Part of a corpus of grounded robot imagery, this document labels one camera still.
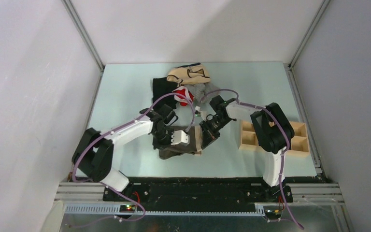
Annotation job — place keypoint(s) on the circuit board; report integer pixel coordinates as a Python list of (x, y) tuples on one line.
[(127, 208), (273, 214)]

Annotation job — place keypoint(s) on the grey striped underwear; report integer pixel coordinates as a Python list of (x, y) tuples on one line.
[(203, 92)]

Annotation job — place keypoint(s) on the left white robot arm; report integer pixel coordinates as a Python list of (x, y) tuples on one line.
[(95, 152)]

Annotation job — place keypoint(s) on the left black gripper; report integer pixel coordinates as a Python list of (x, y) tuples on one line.
[(156, 145)]

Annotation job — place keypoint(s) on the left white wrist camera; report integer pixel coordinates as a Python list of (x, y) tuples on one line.
[(180, 137)]

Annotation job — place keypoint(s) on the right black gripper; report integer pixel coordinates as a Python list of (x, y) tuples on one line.
[(208, 135)]

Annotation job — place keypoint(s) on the right circuit board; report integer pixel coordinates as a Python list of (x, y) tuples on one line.
[(273, 214)]

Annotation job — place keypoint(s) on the aluminium frame rail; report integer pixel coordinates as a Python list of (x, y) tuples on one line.
[(316, 207)]

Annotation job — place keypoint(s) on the red white underwear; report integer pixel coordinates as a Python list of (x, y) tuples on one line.
[(183, 96)]

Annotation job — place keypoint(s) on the brown boxer briefs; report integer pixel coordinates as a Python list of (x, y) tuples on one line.
[(194, 146)]

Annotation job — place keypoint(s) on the beige underwear black trim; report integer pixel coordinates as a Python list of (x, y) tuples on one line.
[(191, 74)]

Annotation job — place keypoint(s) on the left circuit board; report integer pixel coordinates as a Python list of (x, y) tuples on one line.
[(127, 208)]

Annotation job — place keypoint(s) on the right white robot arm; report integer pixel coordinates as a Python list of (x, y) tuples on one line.
[(273, 131)]

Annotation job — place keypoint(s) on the wooden compartment box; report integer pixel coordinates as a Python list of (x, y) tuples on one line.
[(299, 143)]

